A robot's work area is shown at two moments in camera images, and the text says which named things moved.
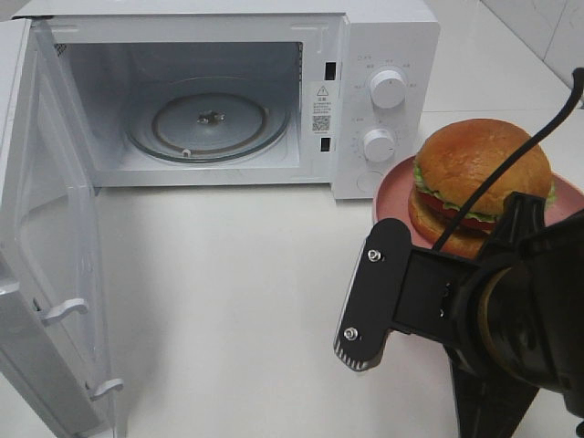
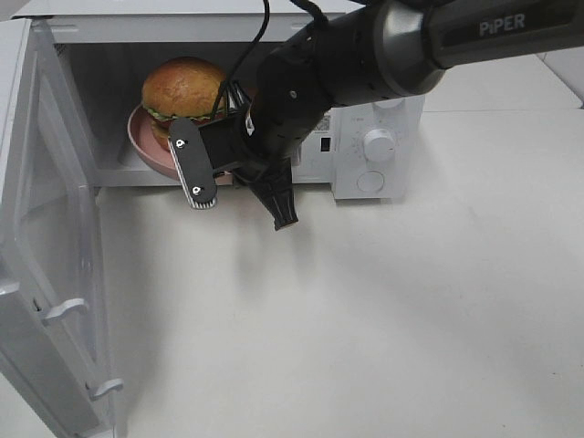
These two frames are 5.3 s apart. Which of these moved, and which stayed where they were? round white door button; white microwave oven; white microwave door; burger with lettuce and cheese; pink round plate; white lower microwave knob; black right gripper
Moved: pink round plate; black right gripper; burger with lettuce and cheese
Stayed: white lower microwave knob; white microwave door; round white door button; white microwave oven
